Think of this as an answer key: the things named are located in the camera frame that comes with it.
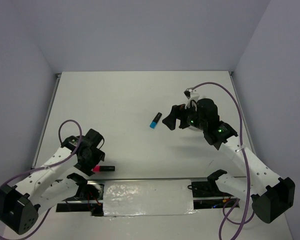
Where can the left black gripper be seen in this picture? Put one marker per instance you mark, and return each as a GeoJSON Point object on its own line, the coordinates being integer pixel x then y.
{"type": "Point", "coordinates": [86, 168]}

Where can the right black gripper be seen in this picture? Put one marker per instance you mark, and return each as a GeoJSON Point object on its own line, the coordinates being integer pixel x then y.
{"type": "Point", "coordinates": [179, 112]}

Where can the pink black highlighter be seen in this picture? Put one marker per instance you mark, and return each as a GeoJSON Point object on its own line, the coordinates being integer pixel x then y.
{"type": "Point", "coordinates": [106, 168]}

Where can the blue black highlighter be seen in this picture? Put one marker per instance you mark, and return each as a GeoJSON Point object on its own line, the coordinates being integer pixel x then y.
{"type": "Point", "coordinates": [155, 121]}

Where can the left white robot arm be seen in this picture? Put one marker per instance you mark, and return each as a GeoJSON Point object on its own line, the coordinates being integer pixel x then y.
{"type": "Point", "coordinates": [64, 175]}

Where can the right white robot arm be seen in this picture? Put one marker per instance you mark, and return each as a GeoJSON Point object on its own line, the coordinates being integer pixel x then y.
{"type": "Point", "coordinates": [268, 194]}

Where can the white round divided container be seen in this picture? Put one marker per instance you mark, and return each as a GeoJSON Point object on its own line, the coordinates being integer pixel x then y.
{"type": "Point", "coordinates": [194, 128]}

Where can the silver foil cover plate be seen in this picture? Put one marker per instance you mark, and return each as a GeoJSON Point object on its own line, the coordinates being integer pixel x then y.
{"type": "Point", "coordinates": [147, 198]}

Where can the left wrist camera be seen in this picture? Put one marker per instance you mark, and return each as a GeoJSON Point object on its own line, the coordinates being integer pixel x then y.
{"type": "Point", "coordinates": [95, 170]}

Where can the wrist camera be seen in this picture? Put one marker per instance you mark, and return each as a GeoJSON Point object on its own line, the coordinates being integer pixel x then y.
{"type": "Point", "coordinates": [191, 95]}
{"type": "Point", "coordinates": [95, 170]}

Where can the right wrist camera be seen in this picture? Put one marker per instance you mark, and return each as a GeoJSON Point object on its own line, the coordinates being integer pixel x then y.
{"type": "Point", "coordinates": [191, 95]}

